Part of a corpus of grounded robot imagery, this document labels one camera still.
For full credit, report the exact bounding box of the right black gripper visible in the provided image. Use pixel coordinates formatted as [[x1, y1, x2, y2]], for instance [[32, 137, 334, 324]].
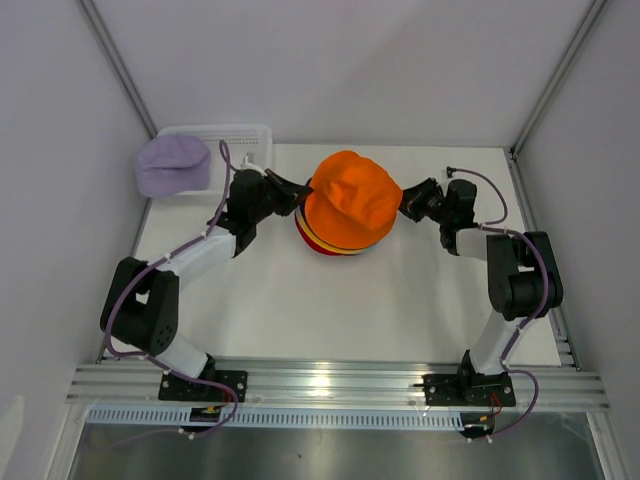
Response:
[[385, 178, 452, 226]]

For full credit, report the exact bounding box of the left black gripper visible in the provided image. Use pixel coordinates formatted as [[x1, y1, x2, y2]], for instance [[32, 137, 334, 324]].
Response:
[[250, 170, 312, 224]]

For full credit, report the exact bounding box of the red bucket hat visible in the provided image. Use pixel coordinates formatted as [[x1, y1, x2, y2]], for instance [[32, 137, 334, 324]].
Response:
[[294, 214, 361, 259]]

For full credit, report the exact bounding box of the yellow bucket hat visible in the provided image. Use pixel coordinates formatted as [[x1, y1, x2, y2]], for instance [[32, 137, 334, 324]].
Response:
[[299, 219, 381, 254]]

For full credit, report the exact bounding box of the orange bucket hat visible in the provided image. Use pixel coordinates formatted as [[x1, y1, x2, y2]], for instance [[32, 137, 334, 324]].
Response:
[[302, 150, 403, 251]]

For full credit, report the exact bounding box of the lavender bucket hat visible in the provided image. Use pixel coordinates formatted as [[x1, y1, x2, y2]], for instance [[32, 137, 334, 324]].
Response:
[[134, 134, 212, 198]]

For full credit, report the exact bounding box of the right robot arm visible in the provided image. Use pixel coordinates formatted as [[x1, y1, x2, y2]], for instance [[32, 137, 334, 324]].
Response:
[[399, 178, 564, 404]]

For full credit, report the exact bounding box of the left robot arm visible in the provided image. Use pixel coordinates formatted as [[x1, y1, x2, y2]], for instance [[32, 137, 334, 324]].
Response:
[[100, 169, 313, 401]]

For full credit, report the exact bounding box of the white plastic basket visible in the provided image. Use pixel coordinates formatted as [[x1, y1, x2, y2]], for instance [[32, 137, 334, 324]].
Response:
[[158, 124, 273, 196]]

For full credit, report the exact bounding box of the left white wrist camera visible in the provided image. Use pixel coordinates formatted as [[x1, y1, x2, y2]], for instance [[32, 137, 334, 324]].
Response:
[[240, 152, 266, 177]]

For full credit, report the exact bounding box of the aluminium mounting rail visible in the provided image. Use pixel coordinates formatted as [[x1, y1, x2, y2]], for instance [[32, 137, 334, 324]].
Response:
[[65, 358, 610, 412]]

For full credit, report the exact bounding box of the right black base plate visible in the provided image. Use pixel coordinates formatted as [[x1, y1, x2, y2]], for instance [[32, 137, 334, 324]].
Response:
[[422, 373, 516, 407]]

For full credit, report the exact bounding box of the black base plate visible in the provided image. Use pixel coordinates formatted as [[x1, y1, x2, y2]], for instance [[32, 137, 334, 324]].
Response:
[[422, 373, 516, 407], [158, 367, 248, 403]]

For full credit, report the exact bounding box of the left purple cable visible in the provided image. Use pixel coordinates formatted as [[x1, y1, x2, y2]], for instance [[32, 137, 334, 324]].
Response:
[[104, 139, 240, 446]]

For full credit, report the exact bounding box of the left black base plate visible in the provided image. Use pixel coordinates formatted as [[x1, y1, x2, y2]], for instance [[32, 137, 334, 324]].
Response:
[[158, 367, 248, 403]]

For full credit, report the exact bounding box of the white slotted cable duct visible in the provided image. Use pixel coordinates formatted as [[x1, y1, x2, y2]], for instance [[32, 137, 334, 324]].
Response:
[[87, 405, 464, 432]]

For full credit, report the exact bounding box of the right aluminium frame post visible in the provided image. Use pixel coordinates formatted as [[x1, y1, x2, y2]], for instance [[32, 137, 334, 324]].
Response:
[[510, 0, 612, 158]]

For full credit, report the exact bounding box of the aluminium frame post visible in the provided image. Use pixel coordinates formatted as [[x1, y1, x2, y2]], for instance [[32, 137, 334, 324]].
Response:
[[510, 0, 612, 158], [74, 0, 158, 139]]

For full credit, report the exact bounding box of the left aluminium frame post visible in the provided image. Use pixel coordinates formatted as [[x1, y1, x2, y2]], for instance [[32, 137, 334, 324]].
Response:
[[74, 0, 158, 139]]

